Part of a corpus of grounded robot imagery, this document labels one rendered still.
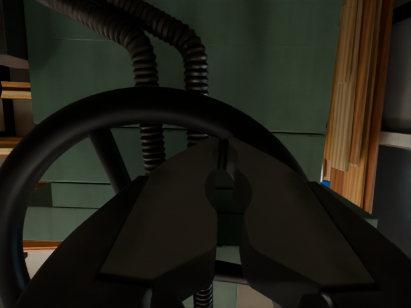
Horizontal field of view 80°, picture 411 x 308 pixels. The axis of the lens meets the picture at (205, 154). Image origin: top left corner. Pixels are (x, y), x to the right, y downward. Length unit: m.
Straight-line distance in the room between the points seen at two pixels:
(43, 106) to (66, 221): 0.18
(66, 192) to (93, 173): 0.05
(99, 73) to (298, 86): 0.29
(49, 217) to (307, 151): 0.42
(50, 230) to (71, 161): 0.12
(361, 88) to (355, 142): 0.33
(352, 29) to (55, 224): 1.73
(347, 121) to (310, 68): 1.42
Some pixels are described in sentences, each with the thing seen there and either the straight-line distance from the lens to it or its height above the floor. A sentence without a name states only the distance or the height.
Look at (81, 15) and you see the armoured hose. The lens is 0.30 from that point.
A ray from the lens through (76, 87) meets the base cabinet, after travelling 0.42.
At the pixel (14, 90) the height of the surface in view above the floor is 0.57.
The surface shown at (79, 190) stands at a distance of 0.44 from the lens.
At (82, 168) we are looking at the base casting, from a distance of 0.42.
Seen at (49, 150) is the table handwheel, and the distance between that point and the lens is 0.22.
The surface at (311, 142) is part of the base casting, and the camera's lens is 0.40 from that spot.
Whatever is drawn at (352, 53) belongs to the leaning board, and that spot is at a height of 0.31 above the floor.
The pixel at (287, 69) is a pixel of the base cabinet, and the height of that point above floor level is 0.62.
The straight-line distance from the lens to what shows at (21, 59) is 0.45.
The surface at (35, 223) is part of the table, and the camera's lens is 0.49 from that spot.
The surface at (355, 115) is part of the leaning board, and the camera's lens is 1.81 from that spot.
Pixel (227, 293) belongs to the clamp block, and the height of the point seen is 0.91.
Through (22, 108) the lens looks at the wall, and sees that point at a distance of 3.22.
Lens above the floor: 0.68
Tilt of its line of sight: 10 degrees up
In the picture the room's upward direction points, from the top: 178 degrees counter-clockwise
